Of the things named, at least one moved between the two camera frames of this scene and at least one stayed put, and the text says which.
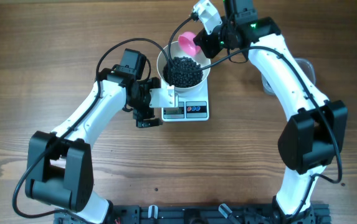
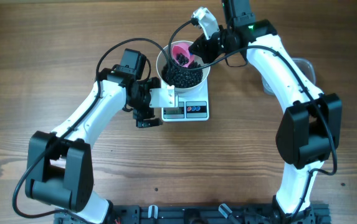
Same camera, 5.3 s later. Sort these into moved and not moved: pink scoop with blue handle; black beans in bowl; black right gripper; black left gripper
Moved: pink scoop with blue handle
Not moved: black beans in bowl; black left gripper; black right gripper
